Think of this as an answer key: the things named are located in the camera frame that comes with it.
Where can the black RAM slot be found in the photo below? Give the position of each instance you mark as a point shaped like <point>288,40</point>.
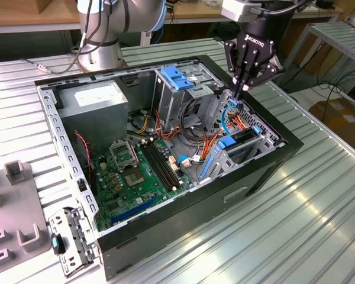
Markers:
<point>158,164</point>
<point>162,163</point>
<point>165,162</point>
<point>154,165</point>

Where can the blue expansion slot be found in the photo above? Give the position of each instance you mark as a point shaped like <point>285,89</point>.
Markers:
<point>134,209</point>

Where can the black latch with blue mark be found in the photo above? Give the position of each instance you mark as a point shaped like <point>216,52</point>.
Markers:
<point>54,244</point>

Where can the grey parts rack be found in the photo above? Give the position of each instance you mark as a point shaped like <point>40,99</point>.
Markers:
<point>14,207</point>

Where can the metal disk bay cage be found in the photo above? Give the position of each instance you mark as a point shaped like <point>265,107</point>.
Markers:
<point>219,165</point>

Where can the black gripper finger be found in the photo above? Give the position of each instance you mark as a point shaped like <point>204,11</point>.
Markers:
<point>273,69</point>
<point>231,56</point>

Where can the grey power supply unit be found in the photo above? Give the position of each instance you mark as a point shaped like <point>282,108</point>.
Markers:
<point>91,118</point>

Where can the hard disk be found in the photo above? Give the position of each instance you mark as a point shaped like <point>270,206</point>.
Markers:
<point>226,143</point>

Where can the blue drive bay latch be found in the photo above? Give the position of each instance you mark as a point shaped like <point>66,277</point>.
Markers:
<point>174,78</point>

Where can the wooden desk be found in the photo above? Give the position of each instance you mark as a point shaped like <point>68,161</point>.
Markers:
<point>32,19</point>

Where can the brown arm base plate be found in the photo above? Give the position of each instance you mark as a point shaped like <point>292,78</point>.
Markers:
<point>74,59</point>

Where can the brown cardboard box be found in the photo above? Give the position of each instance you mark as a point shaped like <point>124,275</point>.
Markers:
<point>343,118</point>

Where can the metal optical drive cage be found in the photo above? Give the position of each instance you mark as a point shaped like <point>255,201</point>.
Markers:
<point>168,103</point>

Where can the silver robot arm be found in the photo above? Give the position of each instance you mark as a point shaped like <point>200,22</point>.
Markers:
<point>100,29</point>

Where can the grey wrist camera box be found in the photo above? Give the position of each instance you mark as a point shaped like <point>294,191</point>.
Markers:
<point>239,10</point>

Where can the CPU socket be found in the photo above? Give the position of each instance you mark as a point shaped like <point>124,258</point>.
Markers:
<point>133,178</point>

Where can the metal hinged slot bracket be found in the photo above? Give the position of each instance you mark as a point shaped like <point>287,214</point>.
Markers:
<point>74,236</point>

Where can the black open PC case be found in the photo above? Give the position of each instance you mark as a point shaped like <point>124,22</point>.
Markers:
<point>195,213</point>

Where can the green motherboard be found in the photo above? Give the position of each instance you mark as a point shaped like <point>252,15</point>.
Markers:
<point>136,195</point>

